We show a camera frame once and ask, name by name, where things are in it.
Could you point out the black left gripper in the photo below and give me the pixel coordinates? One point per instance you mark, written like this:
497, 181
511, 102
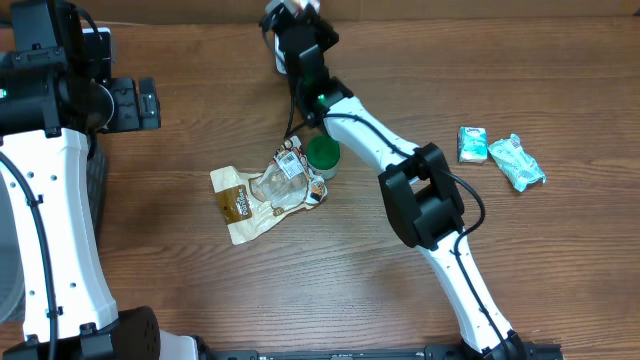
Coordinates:
134, 113

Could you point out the teal tissue pack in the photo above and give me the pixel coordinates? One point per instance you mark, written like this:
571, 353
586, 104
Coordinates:
472, 145

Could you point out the grey plastic basket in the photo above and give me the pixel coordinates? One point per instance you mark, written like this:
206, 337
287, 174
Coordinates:
55, 169

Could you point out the orange tissue pack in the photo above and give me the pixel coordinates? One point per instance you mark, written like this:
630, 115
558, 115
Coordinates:
303, 4

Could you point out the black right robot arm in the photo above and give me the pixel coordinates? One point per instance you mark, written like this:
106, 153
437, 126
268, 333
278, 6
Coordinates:
420, 193

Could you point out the light teal wipes packet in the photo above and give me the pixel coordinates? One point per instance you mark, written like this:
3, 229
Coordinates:
517, 165

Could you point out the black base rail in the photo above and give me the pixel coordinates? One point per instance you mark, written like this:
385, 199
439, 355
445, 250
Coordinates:
430, 352

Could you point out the clear brown snack bag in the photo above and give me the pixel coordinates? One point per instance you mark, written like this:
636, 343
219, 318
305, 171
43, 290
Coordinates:
253, 203

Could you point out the green lid jar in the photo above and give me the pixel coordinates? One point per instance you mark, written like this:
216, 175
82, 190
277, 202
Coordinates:
323, 155

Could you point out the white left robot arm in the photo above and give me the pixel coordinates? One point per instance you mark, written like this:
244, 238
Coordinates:
57, 95

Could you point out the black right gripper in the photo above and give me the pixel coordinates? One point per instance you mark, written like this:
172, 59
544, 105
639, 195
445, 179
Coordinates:
321, 26

